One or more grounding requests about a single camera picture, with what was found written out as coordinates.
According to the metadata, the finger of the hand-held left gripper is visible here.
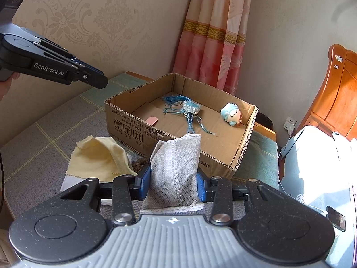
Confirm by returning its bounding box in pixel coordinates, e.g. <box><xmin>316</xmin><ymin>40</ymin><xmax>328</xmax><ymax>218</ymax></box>
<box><xmin>33</xmin><ymin>37</ymin><xmax>101</xmax><ymax>75</ymax></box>
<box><xmin>65</xmin><ymin>64</ymin><xmax>109</xmax><ymax>90</ymax></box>

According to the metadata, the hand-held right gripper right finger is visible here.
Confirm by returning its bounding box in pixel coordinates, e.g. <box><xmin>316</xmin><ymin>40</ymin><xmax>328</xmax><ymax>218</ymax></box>
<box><xmin>196</xmin><ymin>172</ymin><xmax>282</xmax><ymax>226</ymax></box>

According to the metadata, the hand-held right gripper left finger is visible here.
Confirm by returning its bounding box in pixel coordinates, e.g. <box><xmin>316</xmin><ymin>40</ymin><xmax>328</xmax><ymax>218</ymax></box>
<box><xmin>60</xmin><ymin>165</ymin><xmax>152</xmax><ymax>227</ymax></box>

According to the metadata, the grey lace-trimmed pouch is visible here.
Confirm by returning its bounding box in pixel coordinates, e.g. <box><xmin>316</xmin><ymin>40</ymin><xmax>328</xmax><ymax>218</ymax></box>
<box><xmin>140</xmin><ymin>133</ymin><xmax>204</xmax><ymax>213</ymax></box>

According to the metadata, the cardboard box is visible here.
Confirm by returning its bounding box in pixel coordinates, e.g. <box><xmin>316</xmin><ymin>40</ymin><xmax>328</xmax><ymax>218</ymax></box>
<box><xmin>104</xmin><ymin>73</ymin><xmax>259</xmax><ymax>179</ymax></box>

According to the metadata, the light blue plush toy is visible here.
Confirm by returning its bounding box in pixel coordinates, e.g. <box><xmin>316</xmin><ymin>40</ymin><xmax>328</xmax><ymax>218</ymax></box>
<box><xmin>220</xmin><ymin>103</ymin><xmax>243</xmax><ymax>127</ymax></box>

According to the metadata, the floral sachet with blue tassel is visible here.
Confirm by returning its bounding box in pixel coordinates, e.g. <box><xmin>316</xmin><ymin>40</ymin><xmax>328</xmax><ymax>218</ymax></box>
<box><xmin>162</xmin><ymin>95</ymin><xmax>218</xmax><ymax>136</ymax></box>

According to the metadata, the person's left hand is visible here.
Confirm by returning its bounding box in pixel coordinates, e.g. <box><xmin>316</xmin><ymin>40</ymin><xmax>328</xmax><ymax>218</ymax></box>
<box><xmin>0</xmin><ymin>73</ymin><xmax>21</xmax><ymax>102</ymax></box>

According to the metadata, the dark brown fringe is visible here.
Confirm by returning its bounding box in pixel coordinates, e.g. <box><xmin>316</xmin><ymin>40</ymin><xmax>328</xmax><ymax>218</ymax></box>
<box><xmin>131</xmin><ymin>158</ymin><xmax>152</xmax><ymax>174</ymax></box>

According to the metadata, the yellow cloth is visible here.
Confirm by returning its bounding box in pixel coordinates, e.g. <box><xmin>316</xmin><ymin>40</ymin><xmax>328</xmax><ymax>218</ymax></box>
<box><xmin>66</xmin><ymin>135</ymin><xmax>139</xmax><ymax>185</ymax></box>

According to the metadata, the checked grey green table cloth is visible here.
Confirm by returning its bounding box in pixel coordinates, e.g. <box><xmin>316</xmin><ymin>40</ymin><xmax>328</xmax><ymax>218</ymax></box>
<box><xmin>0</xmin><ymin>73</ymin><xmax>279</xmax><ymax>221</ymax></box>

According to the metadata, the white bed sheet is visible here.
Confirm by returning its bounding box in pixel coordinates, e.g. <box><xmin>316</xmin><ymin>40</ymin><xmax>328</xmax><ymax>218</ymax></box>
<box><xmin>279</xmin><ymin>125</ymin><xmax>357</xmax><ymax>268</ymax></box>

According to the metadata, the pink striped curtain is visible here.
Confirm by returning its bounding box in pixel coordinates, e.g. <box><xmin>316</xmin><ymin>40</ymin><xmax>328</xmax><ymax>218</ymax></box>
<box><xmin>172</xmin><ymin>0</ymin><xmax>254</xmax><ymax>95</ymax></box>

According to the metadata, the black smartphone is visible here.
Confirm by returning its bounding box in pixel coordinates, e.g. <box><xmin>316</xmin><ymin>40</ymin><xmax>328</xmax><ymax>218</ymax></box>
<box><xmin>325</xmin><ymin>206</ymin><xmax>346</xmax><ymax>232</ymax></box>

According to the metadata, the white pillow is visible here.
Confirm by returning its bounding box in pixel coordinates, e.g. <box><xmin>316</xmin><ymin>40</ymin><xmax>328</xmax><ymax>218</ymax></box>
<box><xmin>332</xmin><ymin>131</ymin><xmax>357</xmax><ymax>159</ymax></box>

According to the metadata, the wooden bed headboard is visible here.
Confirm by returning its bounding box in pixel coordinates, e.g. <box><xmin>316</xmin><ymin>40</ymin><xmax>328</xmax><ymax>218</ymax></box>
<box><xmin>296</xmin><ymin>44</ymin><xmax>357</xmax><ymax>143</ymax></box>

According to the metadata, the white wall socket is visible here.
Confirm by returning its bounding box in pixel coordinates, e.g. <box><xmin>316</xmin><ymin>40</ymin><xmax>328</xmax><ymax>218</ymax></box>
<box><xmin>283</xmin><ymin>116</ymin><xmax>297</xmax><ymax>130</ymax></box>

